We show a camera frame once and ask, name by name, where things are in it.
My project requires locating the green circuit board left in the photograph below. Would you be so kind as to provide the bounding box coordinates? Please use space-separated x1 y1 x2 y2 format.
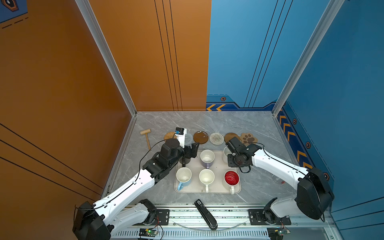
139 229 159 239

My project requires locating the small wooden mallet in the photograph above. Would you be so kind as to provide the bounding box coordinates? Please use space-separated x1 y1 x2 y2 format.
140 129 151 150

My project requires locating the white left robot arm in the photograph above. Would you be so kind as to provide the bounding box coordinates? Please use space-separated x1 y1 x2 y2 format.
73 139 200 240

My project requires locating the aluminium corner post left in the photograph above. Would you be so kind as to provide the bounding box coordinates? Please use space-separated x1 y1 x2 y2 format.
75 0 137 117

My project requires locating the red mug white handle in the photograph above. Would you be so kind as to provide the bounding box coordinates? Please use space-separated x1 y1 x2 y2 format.
223 171 240 195

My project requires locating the aluminium front rail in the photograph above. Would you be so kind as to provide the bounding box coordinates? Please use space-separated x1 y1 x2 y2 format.
156 204 336 230

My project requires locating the purple mug white inside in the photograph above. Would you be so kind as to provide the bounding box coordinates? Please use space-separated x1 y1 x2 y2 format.
200 150 215 169

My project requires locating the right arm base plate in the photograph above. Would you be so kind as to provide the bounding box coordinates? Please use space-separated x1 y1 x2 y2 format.
248 209 292 226

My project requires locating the white woven round coaster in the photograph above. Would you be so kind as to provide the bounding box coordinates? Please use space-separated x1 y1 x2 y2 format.
210 133 225 145

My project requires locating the dark brown round wooden coaster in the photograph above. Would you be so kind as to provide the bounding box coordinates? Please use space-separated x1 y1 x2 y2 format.
224 133 241 143

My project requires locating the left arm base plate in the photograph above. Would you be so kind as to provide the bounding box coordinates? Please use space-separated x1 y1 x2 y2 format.
135 209 170 226

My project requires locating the black mug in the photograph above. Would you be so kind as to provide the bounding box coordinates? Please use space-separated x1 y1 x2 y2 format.
179 157 191 167

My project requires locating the circuit board right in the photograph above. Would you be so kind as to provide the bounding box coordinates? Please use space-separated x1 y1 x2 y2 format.
267 228 291 240

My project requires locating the aluminium corner post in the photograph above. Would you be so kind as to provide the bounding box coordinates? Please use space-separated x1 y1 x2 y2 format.
272 0 345 117
75 0 137 117

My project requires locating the glossy brown round coaster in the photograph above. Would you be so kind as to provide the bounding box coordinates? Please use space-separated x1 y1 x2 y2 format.
193 131 209 145

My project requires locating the woven rattan round coaster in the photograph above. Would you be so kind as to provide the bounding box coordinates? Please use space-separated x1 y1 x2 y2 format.
164 132 177 140

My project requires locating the aluminium corner post right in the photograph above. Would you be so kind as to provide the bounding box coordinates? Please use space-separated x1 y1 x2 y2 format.
272 0 345 117

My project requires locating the light blue mug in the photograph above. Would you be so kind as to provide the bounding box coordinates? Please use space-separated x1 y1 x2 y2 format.
176 167 192 191

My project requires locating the clear glass round coaster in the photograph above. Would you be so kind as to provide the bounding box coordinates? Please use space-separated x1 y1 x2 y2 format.
185 133 194 146

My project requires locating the beige serving tray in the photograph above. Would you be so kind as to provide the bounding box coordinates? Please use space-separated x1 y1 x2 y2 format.
174 150 242 195

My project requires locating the black handheld scanner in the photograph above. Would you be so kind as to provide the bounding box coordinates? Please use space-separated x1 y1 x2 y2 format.
194 199 218 231

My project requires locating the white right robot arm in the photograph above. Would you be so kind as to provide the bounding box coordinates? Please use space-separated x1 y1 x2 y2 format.
226 138 335 225

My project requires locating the cork paw print coaster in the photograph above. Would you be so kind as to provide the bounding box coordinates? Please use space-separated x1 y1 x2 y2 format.
240 133 258 146

